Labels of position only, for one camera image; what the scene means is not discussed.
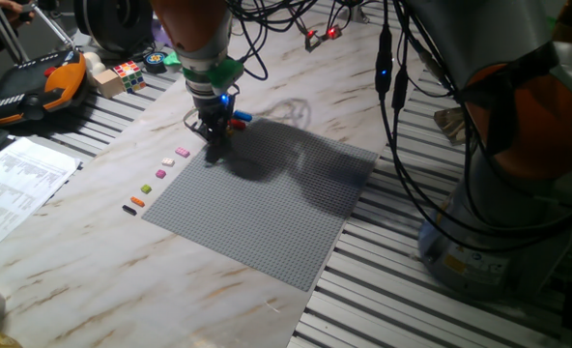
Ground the white marble pattern board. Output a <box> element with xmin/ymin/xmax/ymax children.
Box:
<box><xmin>0</xmin><ymin>9</ymin><xmax>425</xmax><ymax>348</ymax></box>

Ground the black filament spool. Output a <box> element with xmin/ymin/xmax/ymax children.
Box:
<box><xmin>72</xmin><ymin>0</ymin><xmax>155</xmax><ymax>54</ymax></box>

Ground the white rounded figurine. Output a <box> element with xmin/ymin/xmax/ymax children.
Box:
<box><xmin>82</xmin><ymin>51</ymin><xmax>107</xmax><ymax>78</ymax></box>

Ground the round black puck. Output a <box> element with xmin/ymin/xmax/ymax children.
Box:
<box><xmin>143</xmin><ymin>50</ymin><xmax>170</xmax><ymax>74</ymax></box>

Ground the printed white paper sheet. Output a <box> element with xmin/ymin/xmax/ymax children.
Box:
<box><xmin>0</xmin><ymin>137</ymin><xmax>82</xmax><ymax>262</ymax></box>

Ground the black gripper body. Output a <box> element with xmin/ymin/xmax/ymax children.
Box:
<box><xmin>190</xmin><ymin>89</ymin><xmax>238</xmax><ymax>124</ymax></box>

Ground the Rubik's cube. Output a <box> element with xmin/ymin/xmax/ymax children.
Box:
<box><xmin>112</xmin><ymin>60</ymin><xmax>148</xmax><ymax>95</ymax></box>

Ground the small board with red lights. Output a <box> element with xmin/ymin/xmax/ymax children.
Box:
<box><xmin>303</xmin><ymin>24</ymin><xmax>344</xmax><ymax>53</ymax></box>

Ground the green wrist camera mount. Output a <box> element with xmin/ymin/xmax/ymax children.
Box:
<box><xmin>162</xmin><ymin>50</ymin><xmax>245</xmax><ymax>96</ymax></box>

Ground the orange and black teach pendant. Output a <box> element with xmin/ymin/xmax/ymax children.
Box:
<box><xmin>0</xmin><ymin>49</ymin><xmax>89</xmax><ymax>128</ymax></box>

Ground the plain wooden cube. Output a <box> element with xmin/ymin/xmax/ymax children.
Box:
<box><xmin>94</xmin><ymin>69</ymin><xmax>126</xmax><ymax>100</ymax></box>

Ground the grey Lego baseplate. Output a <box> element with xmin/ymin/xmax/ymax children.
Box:
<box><xmin>140</xmin><ymin>117</ymin><xmax>381</xmax><ymax>293</ymax></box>

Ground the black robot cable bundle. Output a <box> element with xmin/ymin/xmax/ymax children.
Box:
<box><xmin>227</xmin><ymin>0</ymin><xmax>572</xmax><ymax>253</ymax></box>

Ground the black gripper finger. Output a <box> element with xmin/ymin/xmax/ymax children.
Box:
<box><xmin>193</xmin><ymin>117</ymin><xmax>218</xmax><ymax>144</ymax></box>
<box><xmin>216</xmin><ymin>115</ymin><xmax>233</xmax><ymax>146</ymax></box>

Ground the metal bracket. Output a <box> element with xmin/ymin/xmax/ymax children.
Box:
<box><xmin>433</xmin><ymin>105</ymin><xmax>467</xmax><ymax>146</ymax></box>

